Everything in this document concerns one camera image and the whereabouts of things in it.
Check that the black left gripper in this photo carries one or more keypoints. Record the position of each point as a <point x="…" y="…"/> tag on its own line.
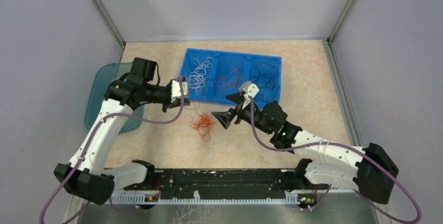
<point x="170" y="105"/>

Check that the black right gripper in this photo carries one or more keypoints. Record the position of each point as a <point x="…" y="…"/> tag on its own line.
<point x="225" y="117"/>

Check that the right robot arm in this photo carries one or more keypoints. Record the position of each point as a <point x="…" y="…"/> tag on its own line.
<point x="368" y="170"/>

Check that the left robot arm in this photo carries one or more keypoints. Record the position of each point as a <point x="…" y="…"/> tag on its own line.
<point x="84" y="175"/>

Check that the blue plastic compartment bin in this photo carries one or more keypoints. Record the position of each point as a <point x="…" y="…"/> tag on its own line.
<point x="212" y="75"/>

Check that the teal plastic basin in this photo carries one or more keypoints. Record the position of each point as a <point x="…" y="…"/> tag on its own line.
<point x="103" y="78"/>

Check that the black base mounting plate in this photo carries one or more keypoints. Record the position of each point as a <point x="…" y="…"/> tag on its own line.
<point x="218" y="184"/>

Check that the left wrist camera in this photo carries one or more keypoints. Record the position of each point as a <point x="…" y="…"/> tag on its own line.
<point x="179" y="89"/>

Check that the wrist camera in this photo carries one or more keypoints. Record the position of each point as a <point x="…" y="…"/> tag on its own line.
<point x="248" y="90"/>
<point x="179" y="89"/>

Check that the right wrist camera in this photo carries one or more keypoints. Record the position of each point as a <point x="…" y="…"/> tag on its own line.
<point x="248" y="90"/>

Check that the aluminium frame rail left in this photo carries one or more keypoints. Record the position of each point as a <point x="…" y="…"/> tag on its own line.
<point x="100" y="7"/>

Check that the aluminium frame rail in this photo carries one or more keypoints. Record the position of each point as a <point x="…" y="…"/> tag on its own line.
<point x="345" y="103"/>
<point x="100" y="7"/>

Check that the aluminium frame rail right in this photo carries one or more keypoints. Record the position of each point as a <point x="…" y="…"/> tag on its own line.
<point x="345" y="103"/>

